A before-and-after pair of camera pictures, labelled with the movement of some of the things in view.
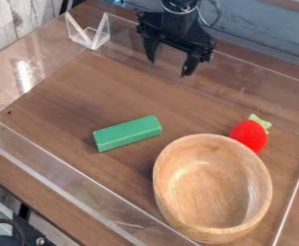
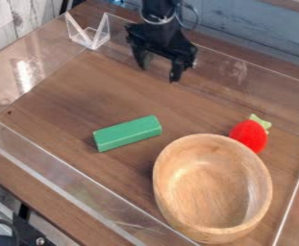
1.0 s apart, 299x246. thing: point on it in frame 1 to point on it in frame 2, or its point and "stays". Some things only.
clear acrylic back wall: [254, 87] stays
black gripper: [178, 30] to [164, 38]
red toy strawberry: [250, 132] stays
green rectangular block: [127, 133] stays
